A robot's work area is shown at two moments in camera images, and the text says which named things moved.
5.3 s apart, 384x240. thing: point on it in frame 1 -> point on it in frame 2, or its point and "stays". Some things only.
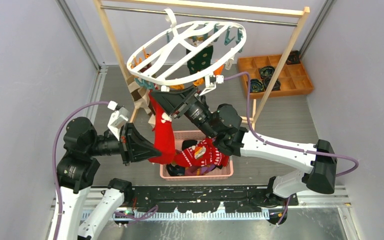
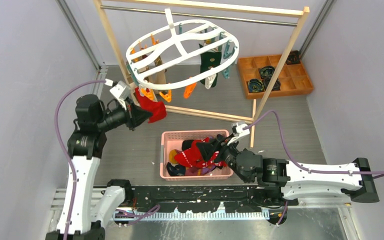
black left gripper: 134,146 -> 135,115
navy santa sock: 175,171 stays
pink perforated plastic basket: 224,173 stays
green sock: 200,61 -> 209,60
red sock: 163,131 -> 191,157
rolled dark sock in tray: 266,72 stays
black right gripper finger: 172,101 -> 208,148
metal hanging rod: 201,15 stays
